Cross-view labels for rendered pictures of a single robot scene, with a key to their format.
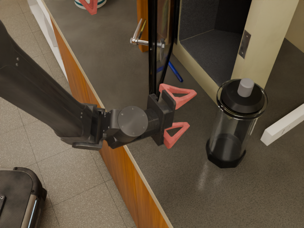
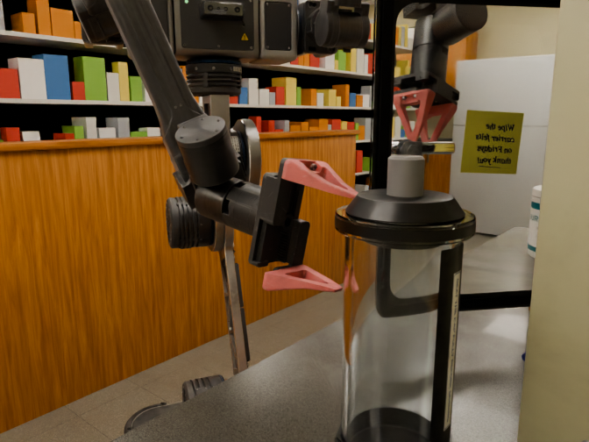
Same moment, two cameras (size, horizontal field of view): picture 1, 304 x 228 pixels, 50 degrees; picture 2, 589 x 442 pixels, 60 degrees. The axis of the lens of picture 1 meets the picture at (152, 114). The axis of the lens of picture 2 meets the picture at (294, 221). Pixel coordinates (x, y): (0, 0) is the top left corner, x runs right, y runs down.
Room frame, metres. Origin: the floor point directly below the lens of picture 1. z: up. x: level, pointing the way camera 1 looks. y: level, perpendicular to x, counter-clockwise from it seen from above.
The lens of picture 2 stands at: (0.23, -0.52, 1.24)
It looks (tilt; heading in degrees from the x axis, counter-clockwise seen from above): 12 degrees down; 68
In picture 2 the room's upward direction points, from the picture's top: straight up
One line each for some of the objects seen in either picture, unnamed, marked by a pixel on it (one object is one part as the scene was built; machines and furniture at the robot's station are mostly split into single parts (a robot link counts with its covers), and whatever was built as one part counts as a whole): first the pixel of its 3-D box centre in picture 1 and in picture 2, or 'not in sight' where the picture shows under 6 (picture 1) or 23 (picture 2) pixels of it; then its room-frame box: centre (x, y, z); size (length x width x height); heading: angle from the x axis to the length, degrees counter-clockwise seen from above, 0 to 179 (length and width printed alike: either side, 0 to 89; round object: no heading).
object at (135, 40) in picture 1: (145, 33); not in sight; (0.63, 0.02, 1.20); 0.10 x 0.05 x 0.03; 167
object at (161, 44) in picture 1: (160, 50); (410, 166); (0.59, -0.02, 1.18); 0.02 x 0.02 x 0.06; 77
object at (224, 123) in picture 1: (233, 126); (398, 338); (0.46, -0.19, 1.06); 0.11 x 0.11 x 0.21
